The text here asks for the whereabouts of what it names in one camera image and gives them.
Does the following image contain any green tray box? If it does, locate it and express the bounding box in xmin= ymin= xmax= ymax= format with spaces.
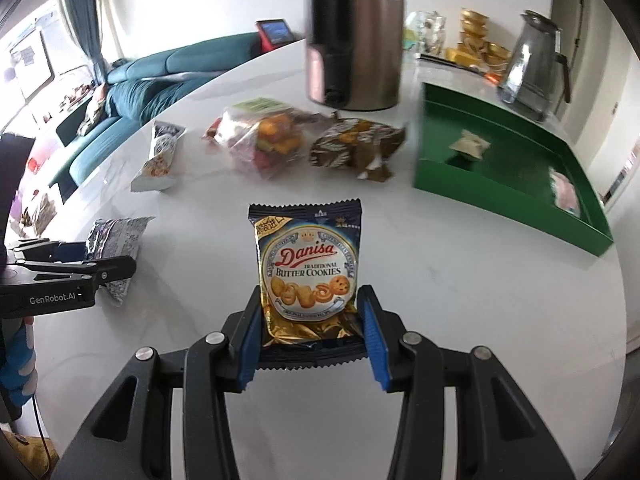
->
xmin=413 ymin=82 xmax=613 ymax=257

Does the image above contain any pink striped candy bag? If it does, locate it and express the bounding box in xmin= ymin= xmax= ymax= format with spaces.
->
xmin=549 ymin=168 xmax=580 ymax=218

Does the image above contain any black and copper thermos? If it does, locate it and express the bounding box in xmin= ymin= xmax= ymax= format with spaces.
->
xmin=305 ymin=0 xmax=405 ymax=112

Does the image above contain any yellow box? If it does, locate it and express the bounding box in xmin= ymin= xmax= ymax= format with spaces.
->
xmin=445 ymin=48 xmax=484 ymax=67

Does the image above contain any blue gloved hand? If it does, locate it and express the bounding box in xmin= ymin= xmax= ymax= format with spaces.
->
xmin=1 ymin=316 xmax=38 ymax=419

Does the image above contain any black flat remote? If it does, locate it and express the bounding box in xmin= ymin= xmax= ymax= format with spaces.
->
xmin=413 ymin=53 xmax=486 ymax=76

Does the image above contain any silver blue wafer packet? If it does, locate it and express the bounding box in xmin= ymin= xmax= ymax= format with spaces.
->
xmin=86 ymin=216 xmax=155 ymax=306

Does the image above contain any blue curtain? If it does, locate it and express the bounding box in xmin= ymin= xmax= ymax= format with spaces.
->
xmin=61 ymin=0 xmax=106 ymax=84

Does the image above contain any patterned cushion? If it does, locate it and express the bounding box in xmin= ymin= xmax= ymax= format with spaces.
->
xmin=76 ymin=84 xmax=108 ymax=136

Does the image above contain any dark glass pitcher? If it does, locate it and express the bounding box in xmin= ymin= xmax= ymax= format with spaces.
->
xmin=497 ymin=10 xmax=572 ymax=122

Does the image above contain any Danisa butter cookies packet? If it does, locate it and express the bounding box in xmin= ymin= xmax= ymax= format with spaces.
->
xmin=248 ymin=198 xmax=362 ymax=347

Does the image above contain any colourful candy bag green label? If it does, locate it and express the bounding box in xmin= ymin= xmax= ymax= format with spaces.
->
xmin=203 ymin=98 xmax=326 ymax=179

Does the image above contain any brown oatmeal snack bag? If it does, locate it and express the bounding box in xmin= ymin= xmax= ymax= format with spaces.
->
xmin=308 ymin=118 xmax=406 ymax=182

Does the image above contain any white blue snack packet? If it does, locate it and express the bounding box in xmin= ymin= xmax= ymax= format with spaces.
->
xmin=130 ymin=119 xmax=186 ymax=193

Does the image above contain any small beige packet in tray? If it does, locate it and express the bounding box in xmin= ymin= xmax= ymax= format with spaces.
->
xmin=449 ymin=130 xmax=490 ymax=160

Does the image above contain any red tablet device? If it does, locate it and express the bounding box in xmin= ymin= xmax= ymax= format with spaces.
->
xmin=256 ymin=18 xmax=296 ymax=53

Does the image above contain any teal sofa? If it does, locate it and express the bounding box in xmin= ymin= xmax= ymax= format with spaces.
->
xmin=41 ymin=32 xmax=262 ymax=200

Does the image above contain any stack of golden tins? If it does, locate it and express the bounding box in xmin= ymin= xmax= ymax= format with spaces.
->
xmin=458 ymin=8 xmax=511 ymax=67

